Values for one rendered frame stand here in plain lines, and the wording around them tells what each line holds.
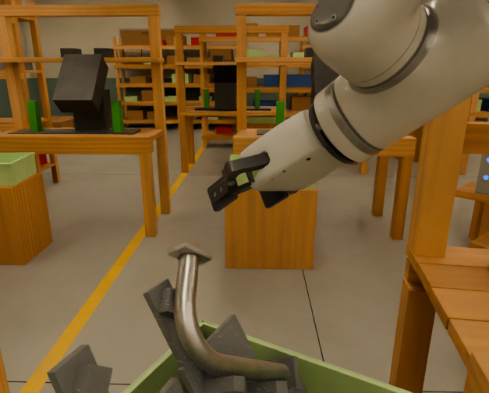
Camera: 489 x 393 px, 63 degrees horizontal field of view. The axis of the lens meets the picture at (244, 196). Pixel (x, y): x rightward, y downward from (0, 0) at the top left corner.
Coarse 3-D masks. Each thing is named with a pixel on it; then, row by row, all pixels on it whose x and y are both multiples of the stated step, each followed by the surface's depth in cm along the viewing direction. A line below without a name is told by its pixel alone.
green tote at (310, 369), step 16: (208, 336) 76; (256, 352) 72; (272, 352) 70; (288, 352) 68; (160, 368) 66; (176, 368) 70; (304, 368) 67; (320, 368) 66; (336, 368) 65; (144, 384) 63; (160, 384) 66; (304, 384) 68; (320, 384) 67; (336, 384) 65; (352, 384) 63; (368, 384) 62; (384, 384) 61
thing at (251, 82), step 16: (304, 32) 732; (288, 64) 717; (304, 64) 716; (256, 80) 739; (272, 80) 734; (288, 80) 732; (304, 80) 732; (304, 96) 754; (288, 112) 747; (208, 128) 808; (224, 128) 765
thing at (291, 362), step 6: (270, 360) 69; (276, 360) 68; (282, 360) 67; (288, 360) 67; (294, 360) 66; (288, 366) 66; (294, 366) 66; (294, 372) 65; (294, 378) 65; (288, 384) 65; (294, 384) 64
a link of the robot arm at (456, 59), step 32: (448, 0) 30; (480, 0) 28; (448, 32) 29; (480, 32) 28; (416, 64) 30; (448, 64) 30; (480, 64) 30; (352, 96) 35; (384, 96) 33; (416, 96) 32; (448, 96) 32; (384, 128) 35; (416, 128) 36
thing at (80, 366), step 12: (84, 348) 41; (72, 360) 39; (84, 360) 41; (48, 372) 38; (60, 372) 38; (72, 372) 39; (84, 372) 39; (96, 372) 39; (108, 372) 40; (60, 384) 38; (72, 384) 39; (84, 384) 38; (96, 384) 39; (108, 384) 40; (168, 384) 51; (180, 384) 52
